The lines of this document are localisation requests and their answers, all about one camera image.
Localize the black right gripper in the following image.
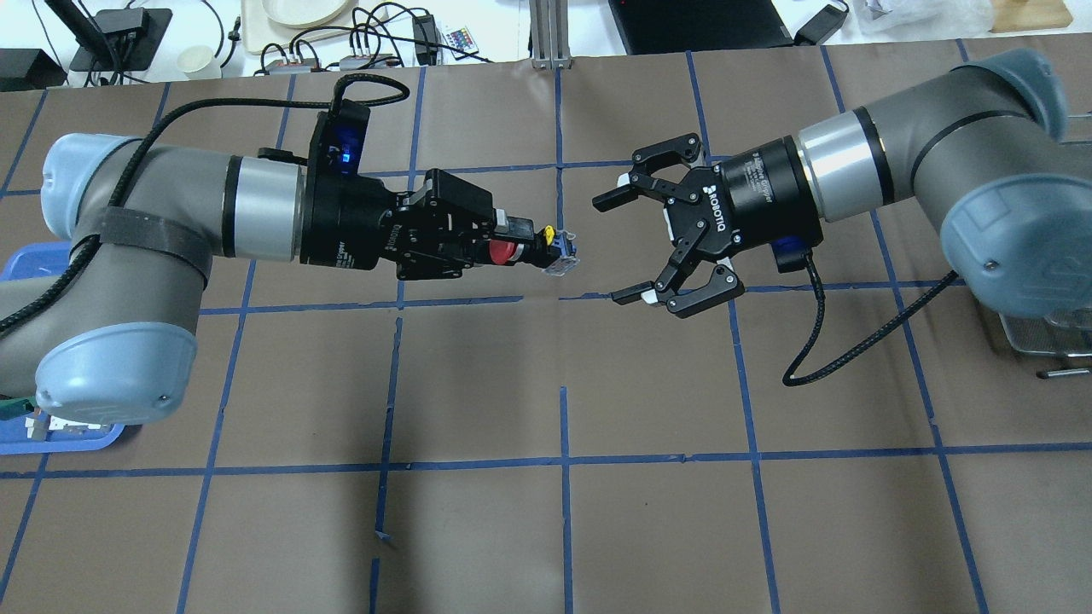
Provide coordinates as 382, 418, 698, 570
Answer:
592, 132, 823, 318

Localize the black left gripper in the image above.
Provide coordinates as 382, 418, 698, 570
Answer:
298, 170, 536, 282

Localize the red emergency stop button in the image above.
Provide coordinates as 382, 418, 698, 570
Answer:
485, 225, 580, 276

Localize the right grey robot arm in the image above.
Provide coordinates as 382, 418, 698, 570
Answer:
593, 48, 1091, 318

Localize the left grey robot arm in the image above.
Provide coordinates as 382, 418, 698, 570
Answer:
1, 135, 555, 425

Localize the black laptop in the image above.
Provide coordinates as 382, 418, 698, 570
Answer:
608, 1, 794, 55

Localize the black power adapter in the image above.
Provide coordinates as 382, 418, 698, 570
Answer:
793, 3, 851, 46

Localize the clear plastic bag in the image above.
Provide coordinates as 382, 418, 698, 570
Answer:
850, 1, 995, 38

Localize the beige tray with plates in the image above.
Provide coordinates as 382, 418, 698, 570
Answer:
241, 1, 375, 55

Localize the white paper cup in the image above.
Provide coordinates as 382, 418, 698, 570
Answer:
176, 45, 223, 81

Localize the wooden board stand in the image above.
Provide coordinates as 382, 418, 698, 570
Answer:
988, 1, 1075, 34

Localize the blue plastic tray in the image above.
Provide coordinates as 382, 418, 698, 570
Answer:
1, 243, 124, 457

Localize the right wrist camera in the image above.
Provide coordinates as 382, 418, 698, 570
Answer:
770, 235, 815, 275

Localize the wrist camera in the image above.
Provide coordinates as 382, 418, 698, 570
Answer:
770, 235, 815, 275
307, 101, 371, 176

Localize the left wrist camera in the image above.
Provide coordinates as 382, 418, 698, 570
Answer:
307, 101, 371, 176

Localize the black braided cable left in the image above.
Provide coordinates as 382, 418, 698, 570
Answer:
0, 73, 412, 338

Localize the black braided cable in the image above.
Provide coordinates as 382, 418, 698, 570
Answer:
0, 73, 412, 338
782, 252, 961, 389

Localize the black braided cable right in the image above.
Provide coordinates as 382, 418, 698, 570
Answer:
782, 252, 961, 389

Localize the aluminium frame post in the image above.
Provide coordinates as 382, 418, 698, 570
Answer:
529, 0, 572, 70

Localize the metal wire shelf tray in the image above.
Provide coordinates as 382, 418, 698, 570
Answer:
998, 139, 1091, 379

